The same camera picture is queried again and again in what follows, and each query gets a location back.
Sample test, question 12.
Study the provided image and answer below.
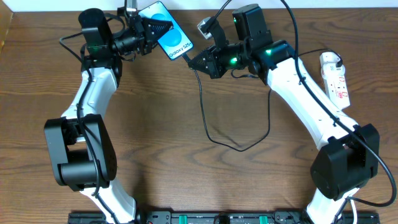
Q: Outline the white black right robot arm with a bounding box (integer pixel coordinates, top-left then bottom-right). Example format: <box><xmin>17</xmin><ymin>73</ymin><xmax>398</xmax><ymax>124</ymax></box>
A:
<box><xmin>188</xmin><ymin>4</ymin><xmax>379</xmax><ymax>223</ymax></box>

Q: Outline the black USB charging cable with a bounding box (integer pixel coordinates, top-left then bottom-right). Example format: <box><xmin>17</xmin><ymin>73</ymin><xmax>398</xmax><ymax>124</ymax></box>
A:
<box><xmin>182</xmin><ymin>48</ymin><xmax>344</xmax><ymax>153</ymax></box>

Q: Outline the white power strip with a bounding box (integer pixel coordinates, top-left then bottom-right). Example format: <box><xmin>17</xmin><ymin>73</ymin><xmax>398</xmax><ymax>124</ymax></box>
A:
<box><xmin>323</xmin><ymin>75</ymin><xmax>350</xmax><ymax>110</ymax></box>

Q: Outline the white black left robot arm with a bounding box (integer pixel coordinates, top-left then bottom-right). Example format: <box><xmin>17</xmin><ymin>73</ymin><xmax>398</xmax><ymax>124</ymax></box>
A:
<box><xmin>44</xmin><ymin>8</ymin><xmax>174</xmax><ymax>223</ymax></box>

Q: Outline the blue Galaxy smartphone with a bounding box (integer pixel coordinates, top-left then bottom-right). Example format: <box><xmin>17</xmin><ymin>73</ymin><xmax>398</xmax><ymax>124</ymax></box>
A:
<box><xmin>139</xmin><ymin>1</ymin><xmax>193</xmax><ymax>60</ymax></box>

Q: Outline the white USB charger adapter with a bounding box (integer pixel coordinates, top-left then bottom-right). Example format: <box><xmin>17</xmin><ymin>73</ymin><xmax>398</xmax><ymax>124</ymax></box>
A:
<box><xmin>320</xmin><ymin>52</ymin><xmax>346</xmax><ymax>80</ymax></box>

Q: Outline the white power strip cord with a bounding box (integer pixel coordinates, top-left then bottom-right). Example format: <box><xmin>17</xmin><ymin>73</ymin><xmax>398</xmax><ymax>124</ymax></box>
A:
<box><xmin>348</xmin><ymin>198</ymin><xmax>358</xmax><ymax>224</ymax></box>

